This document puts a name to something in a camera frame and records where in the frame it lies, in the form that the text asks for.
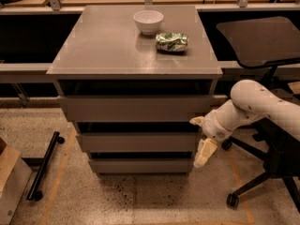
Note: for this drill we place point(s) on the black wheeled base bar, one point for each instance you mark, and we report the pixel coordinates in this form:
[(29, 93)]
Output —
[(41, 164)]

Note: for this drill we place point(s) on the green crumpled snack bag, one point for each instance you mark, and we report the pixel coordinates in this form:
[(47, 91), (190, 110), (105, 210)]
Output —
[(172, 42)]

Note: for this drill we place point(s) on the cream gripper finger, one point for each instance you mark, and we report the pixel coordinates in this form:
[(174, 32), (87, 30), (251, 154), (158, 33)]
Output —
[(196, 121), (206, 149)]

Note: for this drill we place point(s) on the grey bottom drawer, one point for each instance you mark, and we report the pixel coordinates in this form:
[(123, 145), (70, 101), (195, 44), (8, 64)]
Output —
[(181, 165)]

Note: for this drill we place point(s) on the cardboard box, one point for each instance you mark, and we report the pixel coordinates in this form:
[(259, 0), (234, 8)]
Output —
[(14, 175)]

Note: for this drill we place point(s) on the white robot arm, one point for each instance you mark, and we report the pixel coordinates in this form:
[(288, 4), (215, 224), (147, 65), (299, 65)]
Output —
[(250, 102)]

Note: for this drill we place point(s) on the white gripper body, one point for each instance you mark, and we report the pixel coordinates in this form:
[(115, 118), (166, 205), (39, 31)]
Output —
[(213, 127)]

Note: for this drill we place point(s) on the white bowl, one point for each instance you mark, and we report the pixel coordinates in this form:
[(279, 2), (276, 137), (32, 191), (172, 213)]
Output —
[(148, 21)]

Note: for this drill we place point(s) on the black office chair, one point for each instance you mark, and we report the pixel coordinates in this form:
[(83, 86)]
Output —
[(265, 43)]

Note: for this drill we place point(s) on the grey top drawer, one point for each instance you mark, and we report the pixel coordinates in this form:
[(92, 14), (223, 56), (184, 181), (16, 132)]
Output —
[(134, 109)]

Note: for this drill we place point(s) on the grey drawer cabinet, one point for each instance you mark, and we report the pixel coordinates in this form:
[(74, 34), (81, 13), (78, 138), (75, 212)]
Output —
[(106, 55)]

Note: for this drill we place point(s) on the grey drawer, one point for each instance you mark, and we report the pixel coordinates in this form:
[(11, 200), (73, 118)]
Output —
[(181, 165), (134, 109), (139, 142)]

